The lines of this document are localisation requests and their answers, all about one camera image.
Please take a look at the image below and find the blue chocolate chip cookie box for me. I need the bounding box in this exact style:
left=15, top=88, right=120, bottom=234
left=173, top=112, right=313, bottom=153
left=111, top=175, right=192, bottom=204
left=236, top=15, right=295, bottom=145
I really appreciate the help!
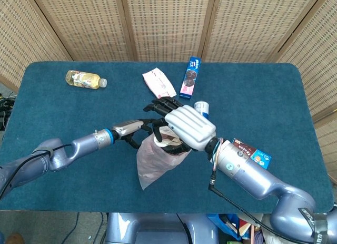
left=231, top=138, right=272, bottom=171

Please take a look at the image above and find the blue soda can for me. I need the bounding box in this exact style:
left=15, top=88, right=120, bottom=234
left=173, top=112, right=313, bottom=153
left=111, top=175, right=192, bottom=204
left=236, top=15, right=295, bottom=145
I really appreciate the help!
left=194, top=100, right=211, bottom=120

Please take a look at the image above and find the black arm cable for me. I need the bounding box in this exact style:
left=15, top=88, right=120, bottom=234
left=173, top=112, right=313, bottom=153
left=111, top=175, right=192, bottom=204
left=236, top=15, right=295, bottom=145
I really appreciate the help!
left=0, top=144, right=72, bottom=200
left=208, top=175, right=316, bottom=241

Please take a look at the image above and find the black floor cable bundle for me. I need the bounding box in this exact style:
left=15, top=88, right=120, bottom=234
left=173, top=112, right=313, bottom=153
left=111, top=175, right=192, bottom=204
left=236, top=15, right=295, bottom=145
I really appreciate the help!
left=0, top=92, right=15, bottom=131

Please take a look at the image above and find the woven wicker folding screen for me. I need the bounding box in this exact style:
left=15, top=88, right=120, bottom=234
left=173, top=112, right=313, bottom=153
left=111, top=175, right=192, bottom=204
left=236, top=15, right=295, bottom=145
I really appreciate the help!
left=0, top=0, right=337, bottom=184

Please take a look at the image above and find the blue-grey robot torso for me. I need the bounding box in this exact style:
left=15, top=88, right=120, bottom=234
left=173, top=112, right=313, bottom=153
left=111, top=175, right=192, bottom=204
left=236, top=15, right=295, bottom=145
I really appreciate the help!
left=105, top=212, right=220, bottom=244

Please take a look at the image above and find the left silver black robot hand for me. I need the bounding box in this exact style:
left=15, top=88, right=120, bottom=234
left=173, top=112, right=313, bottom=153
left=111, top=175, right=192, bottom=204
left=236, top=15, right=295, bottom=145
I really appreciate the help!
left=112, top=118, right=169, bottom=150

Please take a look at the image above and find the blue carpeted table top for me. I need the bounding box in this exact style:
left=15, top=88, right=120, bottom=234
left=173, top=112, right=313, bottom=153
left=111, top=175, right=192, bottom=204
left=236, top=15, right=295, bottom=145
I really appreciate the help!
left=0, top=61, right=334, bottom=213

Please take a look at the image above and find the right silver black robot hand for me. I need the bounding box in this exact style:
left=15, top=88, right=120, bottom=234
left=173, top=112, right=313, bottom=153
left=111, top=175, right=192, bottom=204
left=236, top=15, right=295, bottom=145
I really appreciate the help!
left=143, top=96, right=217, bottom=155

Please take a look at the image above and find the white translucent zip bag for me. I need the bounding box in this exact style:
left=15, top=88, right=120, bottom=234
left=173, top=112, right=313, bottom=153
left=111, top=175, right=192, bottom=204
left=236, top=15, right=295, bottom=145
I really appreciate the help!
left=136, top=133, right=192, bottom=191

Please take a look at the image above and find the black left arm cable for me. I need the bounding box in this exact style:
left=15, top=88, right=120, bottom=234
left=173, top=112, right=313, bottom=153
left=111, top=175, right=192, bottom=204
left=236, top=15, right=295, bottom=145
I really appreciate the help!
left=0, top=144, right=72, bottom=200

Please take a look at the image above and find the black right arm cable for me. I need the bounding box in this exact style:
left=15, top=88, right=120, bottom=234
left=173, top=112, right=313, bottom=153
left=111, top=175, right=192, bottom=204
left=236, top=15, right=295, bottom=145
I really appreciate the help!
left=208, top=175, right=316, bottom=241

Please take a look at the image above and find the blue sandwich cookie box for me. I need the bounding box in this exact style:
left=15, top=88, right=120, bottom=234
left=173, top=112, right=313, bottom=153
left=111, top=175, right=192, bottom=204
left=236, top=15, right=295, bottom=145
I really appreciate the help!
left=179, top=56, right=202, bottom=99

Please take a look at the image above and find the coloured wrist wire bundle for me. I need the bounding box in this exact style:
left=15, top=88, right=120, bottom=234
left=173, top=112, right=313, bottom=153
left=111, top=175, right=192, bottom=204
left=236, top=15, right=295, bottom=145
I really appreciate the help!
left=210, top=138, right=225, bottom=178

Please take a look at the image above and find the yellow drink plastic bottle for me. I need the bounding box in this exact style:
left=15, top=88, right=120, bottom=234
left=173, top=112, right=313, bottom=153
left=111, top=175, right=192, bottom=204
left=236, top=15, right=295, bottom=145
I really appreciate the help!
left=65, top=70, right=108, bottom=90

